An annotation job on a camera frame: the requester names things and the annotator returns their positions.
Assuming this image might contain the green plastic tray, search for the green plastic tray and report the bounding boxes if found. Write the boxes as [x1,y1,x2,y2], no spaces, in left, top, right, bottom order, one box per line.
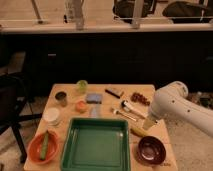
[60,118,131,171]

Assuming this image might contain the green plastic cup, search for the green plastic cup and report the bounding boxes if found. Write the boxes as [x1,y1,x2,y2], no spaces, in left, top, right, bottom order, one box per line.
[76,80,88,94]

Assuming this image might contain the orange bowl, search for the orange bowl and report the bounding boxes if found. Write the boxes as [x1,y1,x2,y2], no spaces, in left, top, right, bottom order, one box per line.
[27,131,59,165]

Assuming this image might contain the grey plastic scraper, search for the grey plastic scraper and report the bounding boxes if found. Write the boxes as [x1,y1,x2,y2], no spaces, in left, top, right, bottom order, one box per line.
[90,104,100,118]

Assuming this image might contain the dark red bowl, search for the dark red bowl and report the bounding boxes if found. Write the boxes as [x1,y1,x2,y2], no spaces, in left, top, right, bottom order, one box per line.
[137,136,166,165]

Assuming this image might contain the dark metal cup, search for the dark metal cup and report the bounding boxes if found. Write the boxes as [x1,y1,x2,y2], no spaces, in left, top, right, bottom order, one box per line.
[55,91,67,107]

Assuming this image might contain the black office chair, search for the black office chair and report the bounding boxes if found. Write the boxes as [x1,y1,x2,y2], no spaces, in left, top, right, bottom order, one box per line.
[0,74,42,163]

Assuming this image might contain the yellow banana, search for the yellow banana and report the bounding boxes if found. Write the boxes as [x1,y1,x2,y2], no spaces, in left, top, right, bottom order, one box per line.
[130,126,148,137]

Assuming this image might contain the blue sponge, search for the blue sponge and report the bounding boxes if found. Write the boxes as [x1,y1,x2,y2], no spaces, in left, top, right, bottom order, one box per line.
[86,93,102,104]

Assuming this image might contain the small wooden brush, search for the small wooden brush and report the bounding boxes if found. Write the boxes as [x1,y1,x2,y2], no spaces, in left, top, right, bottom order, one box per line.
[110,108,138,122]

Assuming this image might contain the white handled utensil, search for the white handled utensil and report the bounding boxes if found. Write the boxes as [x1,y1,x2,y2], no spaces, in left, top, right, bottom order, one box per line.
[121,100,146,119]

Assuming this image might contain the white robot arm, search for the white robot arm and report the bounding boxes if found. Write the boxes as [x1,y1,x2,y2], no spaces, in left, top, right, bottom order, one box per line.
[143,81,213,137]

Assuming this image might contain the green cucumber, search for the green cucumber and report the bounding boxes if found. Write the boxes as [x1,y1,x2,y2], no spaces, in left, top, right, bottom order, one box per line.
[40,131,49,160]

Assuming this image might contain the wooden table board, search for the wooden table board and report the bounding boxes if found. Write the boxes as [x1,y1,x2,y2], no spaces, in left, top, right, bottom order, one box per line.
[24,84,178,171]

